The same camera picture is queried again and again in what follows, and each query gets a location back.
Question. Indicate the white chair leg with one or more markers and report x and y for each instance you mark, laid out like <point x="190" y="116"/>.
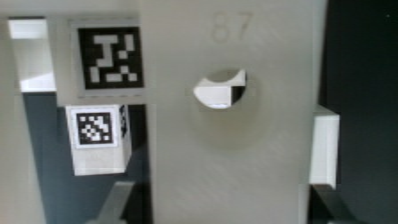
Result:
<point x="98" y="127"/>

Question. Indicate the white chair back frame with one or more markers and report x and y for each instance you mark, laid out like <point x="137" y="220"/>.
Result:
<point x="229" y="155"/>

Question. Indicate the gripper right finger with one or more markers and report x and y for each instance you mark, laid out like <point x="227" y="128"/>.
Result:
<point x="329" y="211"/>

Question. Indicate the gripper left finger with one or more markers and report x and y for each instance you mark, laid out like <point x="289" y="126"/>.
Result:
<point x="115" y="201"/>

